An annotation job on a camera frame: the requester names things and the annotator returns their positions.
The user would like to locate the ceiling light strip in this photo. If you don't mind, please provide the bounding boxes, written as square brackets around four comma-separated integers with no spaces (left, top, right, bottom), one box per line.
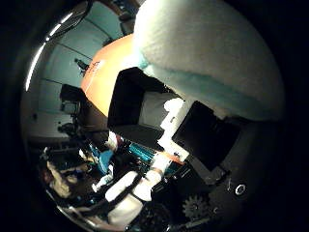
[24,12,74,92]

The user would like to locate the black fabric container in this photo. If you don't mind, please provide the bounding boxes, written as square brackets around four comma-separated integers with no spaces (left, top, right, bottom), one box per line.
[106,67,182,152]

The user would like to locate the blue aluminium rail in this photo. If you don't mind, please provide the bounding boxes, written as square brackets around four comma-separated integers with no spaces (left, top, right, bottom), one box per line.
[127,142,183,177]

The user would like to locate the black box device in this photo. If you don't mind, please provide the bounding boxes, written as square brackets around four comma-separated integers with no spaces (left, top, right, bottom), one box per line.
[59,83,82,118]

